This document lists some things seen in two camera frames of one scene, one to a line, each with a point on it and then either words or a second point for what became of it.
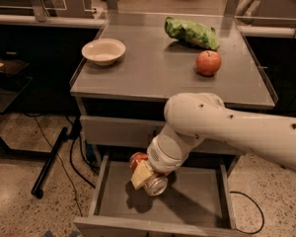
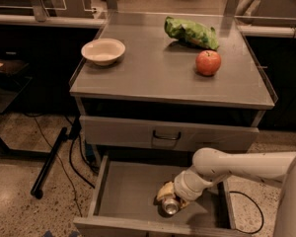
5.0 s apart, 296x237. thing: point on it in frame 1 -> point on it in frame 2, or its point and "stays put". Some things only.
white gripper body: [162, 157] -> [184, 189]
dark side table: [9, 79] stays put
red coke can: [157, 184] -> [171, 206]
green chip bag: [192, 33] stays put
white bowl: [104, 51] stays put
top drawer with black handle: [109, 132] stays put
